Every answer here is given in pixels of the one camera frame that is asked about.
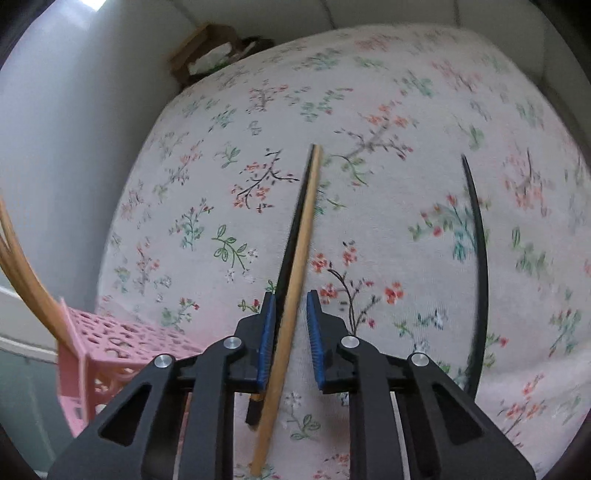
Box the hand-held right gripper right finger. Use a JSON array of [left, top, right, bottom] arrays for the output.
[[306, 290, 539, 480]]

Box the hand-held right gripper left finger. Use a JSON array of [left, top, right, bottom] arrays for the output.
[[46, 291, 278, 480]]

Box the black chopstick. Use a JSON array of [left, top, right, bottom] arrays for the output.
[[245, 144, 317, 430], [461, 154, 490, 400]]

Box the pale single wooden chopstick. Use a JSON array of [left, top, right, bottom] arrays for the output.
[[250, 144, 322, 477]]

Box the pink perforated plastic basket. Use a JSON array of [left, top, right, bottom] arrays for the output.
[[55, 298, 206, 439]]

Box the pile of wooden chopsticks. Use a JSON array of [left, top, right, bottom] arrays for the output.
[[0, 194, 68, 342]]

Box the floral tablecloth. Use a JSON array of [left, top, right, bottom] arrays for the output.
[[95, 25, 591, 480]]

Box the crumpled white paper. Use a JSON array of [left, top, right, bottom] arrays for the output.
[[189, 44, 234, 75]]

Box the brown cardboard box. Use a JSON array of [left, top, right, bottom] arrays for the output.
[[168, 23, 241, 86]]

